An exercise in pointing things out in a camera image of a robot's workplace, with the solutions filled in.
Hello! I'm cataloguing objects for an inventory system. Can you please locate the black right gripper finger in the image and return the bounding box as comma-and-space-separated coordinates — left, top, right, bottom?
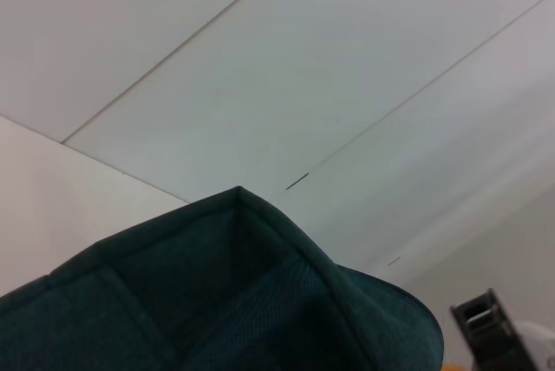
449, 287, 541, 371

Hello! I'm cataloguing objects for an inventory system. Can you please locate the teal insulated lunch bag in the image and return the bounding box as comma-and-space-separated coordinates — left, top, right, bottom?
0, 185, 446, 371

